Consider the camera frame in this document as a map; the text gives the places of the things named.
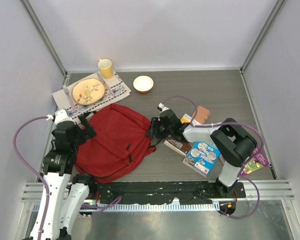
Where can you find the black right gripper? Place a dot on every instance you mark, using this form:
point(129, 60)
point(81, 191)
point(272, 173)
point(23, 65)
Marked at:
point(153, 125)

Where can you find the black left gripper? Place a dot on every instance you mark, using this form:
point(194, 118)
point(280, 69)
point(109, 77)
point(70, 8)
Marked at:
point(88, 129)

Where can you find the red student backpack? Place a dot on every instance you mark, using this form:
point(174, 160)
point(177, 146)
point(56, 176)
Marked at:
point(120, 144)

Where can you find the yellow teal paperback book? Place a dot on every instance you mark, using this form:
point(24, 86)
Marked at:
point(186, 119)

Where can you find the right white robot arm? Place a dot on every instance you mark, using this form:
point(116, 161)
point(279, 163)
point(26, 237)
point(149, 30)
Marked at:
point(234, 143)

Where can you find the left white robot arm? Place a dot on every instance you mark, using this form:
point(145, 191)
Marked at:
point(63, 195)

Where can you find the yellow bird plate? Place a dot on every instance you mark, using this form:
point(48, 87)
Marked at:
point(88, 91)

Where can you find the orange white bowl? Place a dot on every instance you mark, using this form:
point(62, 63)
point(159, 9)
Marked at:
point(143, 84)

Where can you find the blue comic paperback book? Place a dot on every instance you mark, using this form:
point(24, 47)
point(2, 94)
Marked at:
point(202, 157)

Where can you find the yellow mug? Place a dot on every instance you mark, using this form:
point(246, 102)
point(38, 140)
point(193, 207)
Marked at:
point(106, 68)

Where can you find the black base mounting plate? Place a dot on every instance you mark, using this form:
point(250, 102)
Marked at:
point(162, 192)

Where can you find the purple treehouse paperback book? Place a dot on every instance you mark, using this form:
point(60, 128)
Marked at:
point(257, 162)

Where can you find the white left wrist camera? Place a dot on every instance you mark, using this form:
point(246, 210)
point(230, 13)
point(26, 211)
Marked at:
point(60, 116)

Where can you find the pink handled fork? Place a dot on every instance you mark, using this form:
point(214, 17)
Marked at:
point(67, 93)

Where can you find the pink handled knife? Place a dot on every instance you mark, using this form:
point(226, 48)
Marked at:
point(106, 85)

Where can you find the aluminium front rail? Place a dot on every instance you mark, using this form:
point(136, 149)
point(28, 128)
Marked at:
point(268, 190)

